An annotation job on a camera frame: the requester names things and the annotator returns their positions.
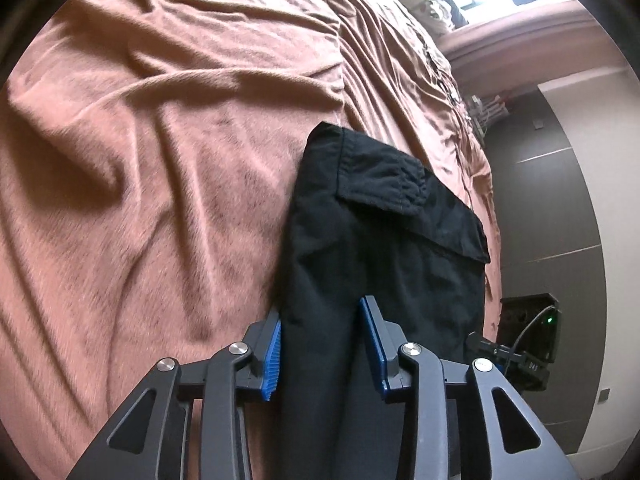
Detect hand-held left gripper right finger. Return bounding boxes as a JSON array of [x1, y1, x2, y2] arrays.
[[359, 296, 568, 480]]

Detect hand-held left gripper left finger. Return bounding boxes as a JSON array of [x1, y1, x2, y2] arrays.
[[65, 307, 284, 480]]

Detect black pants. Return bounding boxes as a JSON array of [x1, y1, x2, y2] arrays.
[[272, 121, 492, 480]]

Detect grey wardrobe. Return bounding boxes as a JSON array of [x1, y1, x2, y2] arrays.
[[482, 77, 608, 456]]

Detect white nightstand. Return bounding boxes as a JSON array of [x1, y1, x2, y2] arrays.
[[467, 92, 511, 136]]

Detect bed with reddish-brown cover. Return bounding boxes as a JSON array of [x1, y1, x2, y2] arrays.
[[0, 0, 503, 480]]

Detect pink curtain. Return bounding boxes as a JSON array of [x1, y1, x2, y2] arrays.
[[440, 0, 631, 93]]

